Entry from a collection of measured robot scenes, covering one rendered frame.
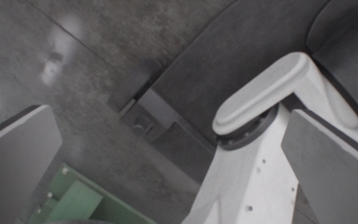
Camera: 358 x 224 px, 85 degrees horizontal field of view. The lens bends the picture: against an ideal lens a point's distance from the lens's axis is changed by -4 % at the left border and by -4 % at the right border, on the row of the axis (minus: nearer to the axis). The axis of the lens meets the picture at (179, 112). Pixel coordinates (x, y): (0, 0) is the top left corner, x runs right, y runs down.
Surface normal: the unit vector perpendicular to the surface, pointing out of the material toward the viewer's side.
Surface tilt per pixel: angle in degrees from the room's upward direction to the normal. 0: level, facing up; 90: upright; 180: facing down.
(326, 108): 23
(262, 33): 0
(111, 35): 0
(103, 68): 0
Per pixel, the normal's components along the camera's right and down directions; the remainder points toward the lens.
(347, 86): -0.59, 0.06
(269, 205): 0.52, -0.32
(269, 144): 0.40, -0.14
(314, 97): -0.21, 0.50
